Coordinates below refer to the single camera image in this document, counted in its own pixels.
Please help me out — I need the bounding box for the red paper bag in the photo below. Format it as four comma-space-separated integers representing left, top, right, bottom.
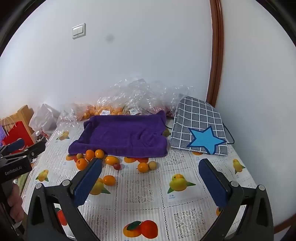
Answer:
1, 116, 35, 151

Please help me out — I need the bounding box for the grey checked cushion blue star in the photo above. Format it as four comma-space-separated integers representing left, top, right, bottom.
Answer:
170, 96, 228, 155

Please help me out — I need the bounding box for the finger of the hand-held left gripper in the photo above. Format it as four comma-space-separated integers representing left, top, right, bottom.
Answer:
22, 141, 46, 163
0, 138, 25, 156

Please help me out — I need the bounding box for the white plastic bag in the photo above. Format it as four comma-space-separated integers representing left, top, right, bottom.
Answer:
29, 103, 61, 135

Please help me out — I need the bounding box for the clear plastic bag red fruit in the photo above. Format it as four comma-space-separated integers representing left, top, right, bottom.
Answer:
150, 81, 195, 118

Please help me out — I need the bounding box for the brown wooden door frame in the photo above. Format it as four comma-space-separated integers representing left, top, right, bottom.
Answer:
206, 0, 224, 107

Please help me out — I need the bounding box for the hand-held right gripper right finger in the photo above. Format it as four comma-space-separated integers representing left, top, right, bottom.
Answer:
198, 158, 275, 241

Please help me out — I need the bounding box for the clear plastic bag of longans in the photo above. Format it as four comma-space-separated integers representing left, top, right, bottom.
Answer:
99, 79, 162, 115

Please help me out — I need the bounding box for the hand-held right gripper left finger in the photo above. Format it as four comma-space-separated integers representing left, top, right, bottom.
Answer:
24, 158, 103, 241

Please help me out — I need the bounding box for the purple towel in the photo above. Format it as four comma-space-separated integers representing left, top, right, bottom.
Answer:
68, 110, 169, 158

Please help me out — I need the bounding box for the small bottle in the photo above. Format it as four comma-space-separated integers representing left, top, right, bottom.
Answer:
35, 130, 48, 143

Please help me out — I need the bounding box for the white light switch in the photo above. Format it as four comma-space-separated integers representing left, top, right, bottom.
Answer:
72, 23, 86, 40

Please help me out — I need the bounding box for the clear plastic bag of kumquats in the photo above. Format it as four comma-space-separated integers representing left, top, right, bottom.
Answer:
57, 102, 126, 128

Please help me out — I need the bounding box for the person's left hand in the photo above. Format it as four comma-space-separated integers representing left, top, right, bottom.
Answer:
7, 183, 25, 223

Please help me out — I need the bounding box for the black cable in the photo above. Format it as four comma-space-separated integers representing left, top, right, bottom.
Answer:
222, 125, 235, 144

